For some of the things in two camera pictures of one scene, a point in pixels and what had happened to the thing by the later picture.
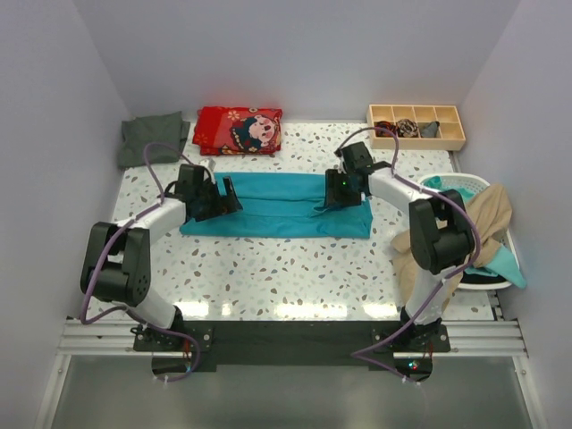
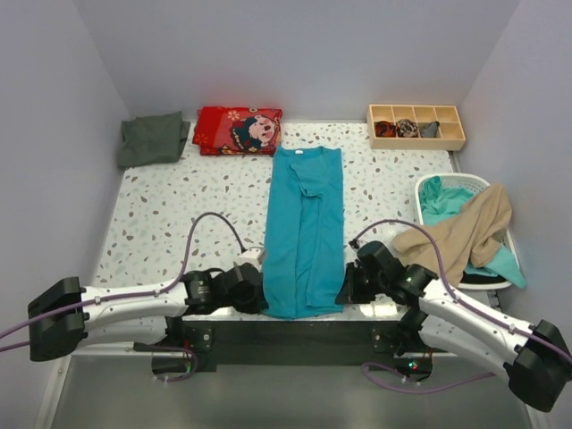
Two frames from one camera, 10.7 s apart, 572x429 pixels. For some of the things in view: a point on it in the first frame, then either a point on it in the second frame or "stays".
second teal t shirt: x=503 y=264 stays
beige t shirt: x=491 y=208 stays
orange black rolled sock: x=384 y=129 stays
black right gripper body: x=340 y=189 → x=361 y=287
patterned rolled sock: x=407 y=128 stays
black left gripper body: x=207 y=197 → x=248 y=304
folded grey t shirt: x=168 y=129 stays
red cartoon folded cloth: x=225 y=130 stays
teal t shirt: x=279 y=204 → x=304 y=268
